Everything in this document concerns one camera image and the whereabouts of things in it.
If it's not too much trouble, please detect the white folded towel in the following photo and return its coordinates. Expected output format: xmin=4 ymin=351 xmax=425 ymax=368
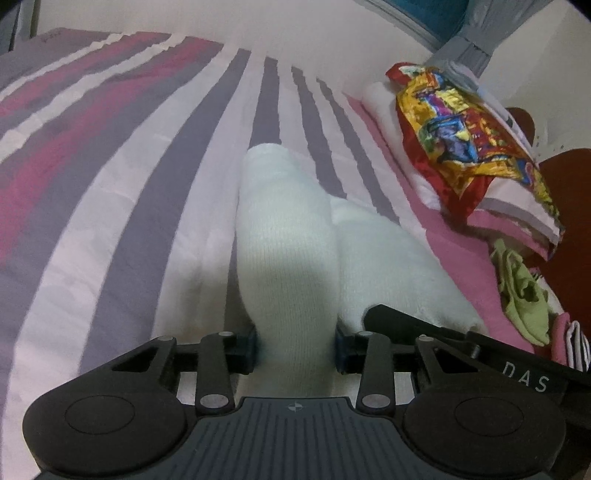
xmin=361 ymin=80 xmax=446 ymax=210

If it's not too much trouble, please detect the colourful red yellow printed cloth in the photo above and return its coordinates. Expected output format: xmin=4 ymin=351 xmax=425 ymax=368
xmin=385 ymin=64 xmax=565 ymax=247

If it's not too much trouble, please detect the grey curtain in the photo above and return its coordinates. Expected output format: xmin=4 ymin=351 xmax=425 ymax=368
xmin=427 ymin=0 xmax=515 ymax=77

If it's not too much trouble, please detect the pink striped folded cloth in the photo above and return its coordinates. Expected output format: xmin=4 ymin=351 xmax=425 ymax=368
xmin=464 ymin=178 xmax=561 ymax=261

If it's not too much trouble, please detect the striped purple pink bed sheet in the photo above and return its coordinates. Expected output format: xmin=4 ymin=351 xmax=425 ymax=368
xmin=0 ymin=30 xmax=539 ymax=464

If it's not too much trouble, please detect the window with white frame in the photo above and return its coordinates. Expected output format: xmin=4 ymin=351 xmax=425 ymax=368
xmin=369 ymin=0 xmax=469 ymax=51

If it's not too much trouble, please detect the green garment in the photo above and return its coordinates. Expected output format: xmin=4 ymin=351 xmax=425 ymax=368
xmin=488 ymin=237 xmax=552 ymax=347

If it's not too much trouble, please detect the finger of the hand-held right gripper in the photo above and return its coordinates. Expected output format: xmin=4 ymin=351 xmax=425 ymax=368
xmin=364 ymin=304 xmax=472 ymax=344

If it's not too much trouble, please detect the white knitted garment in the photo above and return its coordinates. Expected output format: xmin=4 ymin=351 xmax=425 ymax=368
xmin=235 ymin=143 xmax=491 ymax=398

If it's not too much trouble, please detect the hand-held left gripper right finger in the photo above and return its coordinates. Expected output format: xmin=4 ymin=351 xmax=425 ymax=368
xmin=335 ymin=325 xmax=468 ymax=412

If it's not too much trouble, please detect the pink garment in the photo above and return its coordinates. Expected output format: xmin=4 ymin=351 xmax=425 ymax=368
xmin=549 ymin=312 xmax=575 ymax=367

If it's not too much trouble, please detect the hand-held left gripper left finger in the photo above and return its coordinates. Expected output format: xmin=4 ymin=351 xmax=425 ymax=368
xmin=111 ymin=329 xmax=257 ymax=415

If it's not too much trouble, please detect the dark red furniture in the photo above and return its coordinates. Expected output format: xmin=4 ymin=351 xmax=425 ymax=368
xmin=503 ymin=107 xmax=591 ymax=324

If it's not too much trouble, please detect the white striped cloth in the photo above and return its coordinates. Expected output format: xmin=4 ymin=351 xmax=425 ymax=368
xmin=564 ymin=320 xmax=591 ymax=372

